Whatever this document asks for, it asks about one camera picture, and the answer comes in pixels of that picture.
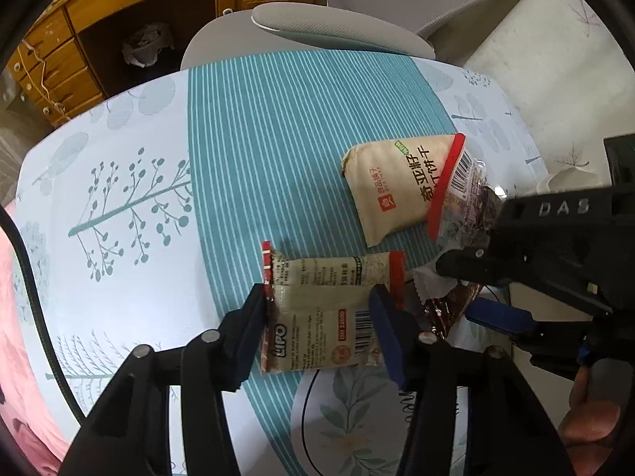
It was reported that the cream quilted cover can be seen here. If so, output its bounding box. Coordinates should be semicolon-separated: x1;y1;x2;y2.
461;0;635;194

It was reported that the beige cracker packet red stripe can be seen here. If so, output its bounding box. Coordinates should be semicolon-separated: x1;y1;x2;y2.
341;132;508;259

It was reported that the teal tree print tablecloth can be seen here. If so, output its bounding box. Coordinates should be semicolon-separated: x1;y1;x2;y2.
10;50;552;476

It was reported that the black cable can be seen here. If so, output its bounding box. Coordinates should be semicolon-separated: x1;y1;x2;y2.
0;204;89;420

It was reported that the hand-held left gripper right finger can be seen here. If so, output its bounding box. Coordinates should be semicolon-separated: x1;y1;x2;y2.
368;284;572;476

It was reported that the grey office chair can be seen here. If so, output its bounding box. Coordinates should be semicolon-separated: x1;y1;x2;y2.
179;0;546;73

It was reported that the person's right hand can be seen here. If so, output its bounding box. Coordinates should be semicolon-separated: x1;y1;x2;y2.
558;399;623;463

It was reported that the clear packet brown snack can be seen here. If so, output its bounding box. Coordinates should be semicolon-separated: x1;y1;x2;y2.
407;262;480;341

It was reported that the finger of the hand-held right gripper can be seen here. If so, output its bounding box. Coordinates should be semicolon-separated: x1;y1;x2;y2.
435;247;527;292
464;297;537;339

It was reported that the red ended rusk snack packet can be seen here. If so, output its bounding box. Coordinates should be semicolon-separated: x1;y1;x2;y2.
260;240;408;376

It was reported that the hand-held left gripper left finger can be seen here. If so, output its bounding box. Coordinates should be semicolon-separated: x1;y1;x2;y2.
58;282;269;476

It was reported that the bin with white bag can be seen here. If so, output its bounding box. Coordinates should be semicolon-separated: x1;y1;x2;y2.
120;21;176;69

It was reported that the white cord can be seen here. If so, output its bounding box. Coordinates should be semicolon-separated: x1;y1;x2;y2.
20;40;69;113

